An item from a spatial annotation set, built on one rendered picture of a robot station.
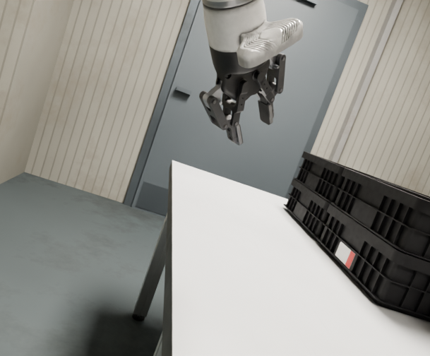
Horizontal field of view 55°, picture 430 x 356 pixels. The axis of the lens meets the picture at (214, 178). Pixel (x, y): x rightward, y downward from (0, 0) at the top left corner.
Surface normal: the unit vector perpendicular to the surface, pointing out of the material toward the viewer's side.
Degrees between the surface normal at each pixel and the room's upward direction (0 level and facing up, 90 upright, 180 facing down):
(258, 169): 90
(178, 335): 0
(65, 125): 90
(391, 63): 90
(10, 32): 90
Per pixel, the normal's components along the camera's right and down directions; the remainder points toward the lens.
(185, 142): 0.10, 0.19
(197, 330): 0.34, -0.93
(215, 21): -0.60, 0.54
